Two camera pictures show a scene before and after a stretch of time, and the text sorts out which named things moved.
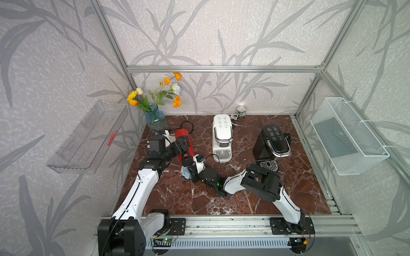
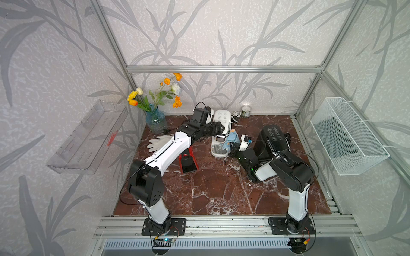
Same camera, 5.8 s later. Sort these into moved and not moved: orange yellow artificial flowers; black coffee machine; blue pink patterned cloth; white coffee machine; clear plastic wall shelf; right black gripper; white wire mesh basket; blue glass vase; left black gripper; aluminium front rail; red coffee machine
Moved: white coffee machine; right black gripper; blue pink patterned cloth; left black gripper
Not moved: white wire mesh basket; aluminium front rail; black coffee machine; red coffee machine; blue glass vase; orange yellow artificial flowers; clear plastic wall shelf
